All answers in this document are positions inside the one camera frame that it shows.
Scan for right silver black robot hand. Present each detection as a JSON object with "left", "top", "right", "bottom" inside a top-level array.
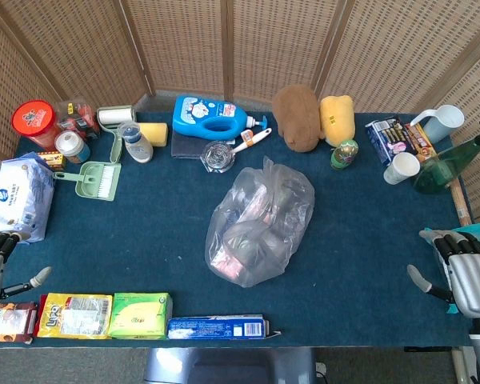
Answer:
[{"left": 406, "top": 230, "right": 480, "bottom": 319}]

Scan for clear plastic bag with goods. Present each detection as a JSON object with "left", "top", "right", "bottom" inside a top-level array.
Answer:
[{"left": 204, "top": 156, "right": 316, "bottom": 289}]

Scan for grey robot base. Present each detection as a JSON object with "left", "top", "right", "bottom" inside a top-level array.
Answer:
[{"left": 143, "top": 346, "right": 318, "bottom": 384}]

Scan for white blue powder bag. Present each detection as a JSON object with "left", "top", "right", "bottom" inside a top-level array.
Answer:
[{"left": 0, "top": 151, "right": 56, "bottom": 244}]

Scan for brown cookie box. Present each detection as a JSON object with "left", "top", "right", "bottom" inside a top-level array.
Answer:
[{"left": 0, "top": 302, "right": 38, "bottom": 345}]

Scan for wooden strip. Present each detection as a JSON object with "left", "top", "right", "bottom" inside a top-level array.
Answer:
[{"left": 449, "top": 178, "right": 474, "bottom": 227}]

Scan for yellow snack package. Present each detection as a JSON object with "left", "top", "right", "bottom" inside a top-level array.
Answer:
[{"left": 37, "top": 293, "right": 114, "bottom": 341}]

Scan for green spray bottle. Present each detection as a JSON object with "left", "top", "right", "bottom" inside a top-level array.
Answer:
[{"left": 414, "top": 121, "right": 480, "bottom": 196}]

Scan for small yellow red box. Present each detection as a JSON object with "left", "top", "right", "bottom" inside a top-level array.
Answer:
[{"left": 37, "top": 150, "right": 67, "bottom": 172}]

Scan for white paper cup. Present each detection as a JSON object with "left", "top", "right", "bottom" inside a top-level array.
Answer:
[{"left": 382, "top": 151, "right": 422, "bottom": 186}]

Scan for green dustpan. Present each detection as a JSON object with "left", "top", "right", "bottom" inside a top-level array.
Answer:
[{"left": 52, "top": 162, "right": 122, "bottom": 202}]

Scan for red orange snack package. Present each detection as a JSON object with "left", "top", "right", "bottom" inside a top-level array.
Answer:
[{"left": 403, "top": 122, "right": 439, "bottom": 163}]

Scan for green hand brush white bristles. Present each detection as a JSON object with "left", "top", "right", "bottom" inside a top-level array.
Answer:
[{"left": 88, "top": 165, "right": 120, "bottom": 199}]

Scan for small jar with white lid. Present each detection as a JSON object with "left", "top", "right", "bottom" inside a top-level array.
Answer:
[{"left": 54, "top": 130, "right": 92, "bottom": 165}]

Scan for green tissue pack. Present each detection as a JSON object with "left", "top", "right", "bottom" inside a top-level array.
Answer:
[{"left": 107, "top": 292, "right": 174, "bottom": 341}]

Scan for white plastic pitcher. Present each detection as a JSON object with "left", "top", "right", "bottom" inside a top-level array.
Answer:
[{"left": 410, "top": 104, "right": 466, "bottom": 145}]

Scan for red lid plastic jar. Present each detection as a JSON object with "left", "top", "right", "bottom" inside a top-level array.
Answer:
[{"left": 10, "top": 99, "right": 61, "bottom": 151}]

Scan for dark blue carpet mat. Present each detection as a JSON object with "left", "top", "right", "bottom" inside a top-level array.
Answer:
[{"left": 2, "top": 110, "right": 476, "bottom": 348}]

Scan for dark blue snack package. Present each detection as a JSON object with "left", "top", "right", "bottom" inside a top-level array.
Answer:
[{"left": 364, "top": 116, "right": 419, "bottom": 167}]

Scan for clear box with red items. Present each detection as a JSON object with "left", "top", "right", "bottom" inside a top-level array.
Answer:
[{"left": 55, "top": 99, "right": 102, "bottom": 142}]

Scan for small green drink bottle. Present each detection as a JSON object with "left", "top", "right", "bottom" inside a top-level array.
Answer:
[{"left": 330, "top": 138, "right": 360, "bottom": 171}]

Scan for white bottle with blue cap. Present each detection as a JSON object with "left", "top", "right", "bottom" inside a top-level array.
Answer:
[{"left": 118, "top": 122, "right": 154, "bottom": 164}]

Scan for yellow plush toy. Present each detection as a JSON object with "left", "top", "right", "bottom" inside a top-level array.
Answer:
[{"left": 318, "top": 94, "right": 357, "bottom": 148}]

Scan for yellow sponge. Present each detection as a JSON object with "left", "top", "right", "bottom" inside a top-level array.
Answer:
[{"left": 138, "top": 122, "right": 170, "bottom": 149}]

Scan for blue toothpaste box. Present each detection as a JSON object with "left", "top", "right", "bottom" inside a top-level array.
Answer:
[{"left": 166, "top": 314, "right": 282, "bottom": 341}]

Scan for grey folded cloth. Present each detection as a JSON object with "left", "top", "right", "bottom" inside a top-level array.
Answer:
[{"left": 170, "top": 131, "right": 238, "bottom": 160}]

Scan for brown plush toy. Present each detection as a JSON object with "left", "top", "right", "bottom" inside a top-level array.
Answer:
[{"left": 271, "top": 84, "right": 326, "bottom": 154}]

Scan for steel wool scourer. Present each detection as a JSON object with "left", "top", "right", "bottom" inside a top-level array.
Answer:
[{"left": 199, "top": 140, "right": 238, "bottom": 174}]

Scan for white brush with orange label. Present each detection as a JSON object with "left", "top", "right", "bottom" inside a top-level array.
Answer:
[{"left": 230, "top": 127, "right": 273, "bottom": 155}]

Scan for blue detergent pump bottle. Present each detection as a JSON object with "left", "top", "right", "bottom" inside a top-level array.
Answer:
[{"left": 171, "top": 94, "right": 270, "bottom": 141}]

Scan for woven rattan folding screen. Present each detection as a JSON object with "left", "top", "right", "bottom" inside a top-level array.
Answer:
[{"left": 0, "top": 0, "right": 480, "bottom": 225}]

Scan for green handle lint roller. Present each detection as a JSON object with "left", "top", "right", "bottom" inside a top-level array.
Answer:
[{"left": 97, "top": 105, "right": 138, "bottom": 164}]

